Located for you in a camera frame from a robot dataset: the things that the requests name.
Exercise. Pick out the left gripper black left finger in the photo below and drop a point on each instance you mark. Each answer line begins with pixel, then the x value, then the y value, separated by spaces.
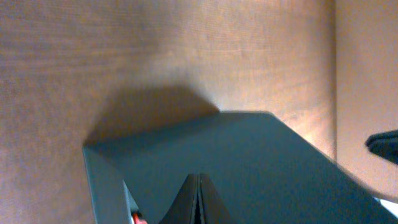
pixel 184 207

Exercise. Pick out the red handled side cutters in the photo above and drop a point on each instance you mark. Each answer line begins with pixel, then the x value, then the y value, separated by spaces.
pixel 137 218

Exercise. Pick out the dark green box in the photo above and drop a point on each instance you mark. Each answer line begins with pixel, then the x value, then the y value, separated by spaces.
pixel 263 171

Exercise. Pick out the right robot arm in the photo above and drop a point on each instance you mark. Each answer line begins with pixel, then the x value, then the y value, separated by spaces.
pixel 384 145

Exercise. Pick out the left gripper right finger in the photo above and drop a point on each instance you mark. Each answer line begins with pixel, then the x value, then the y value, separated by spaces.
pixel 211 207

